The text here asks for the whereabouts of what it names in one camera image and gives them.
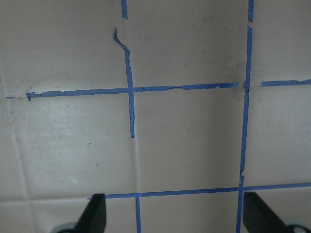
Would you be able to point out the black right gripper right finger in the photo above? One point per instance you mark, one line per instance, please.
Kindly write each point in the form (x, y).
(258, 217)

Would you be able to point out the brown paper table cover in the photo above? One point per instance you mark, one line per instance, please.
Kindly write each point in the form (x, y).
(172, 108)

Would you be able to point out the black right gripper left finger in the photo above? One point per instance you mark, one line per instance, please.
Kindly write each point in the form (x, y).
(93, 218)

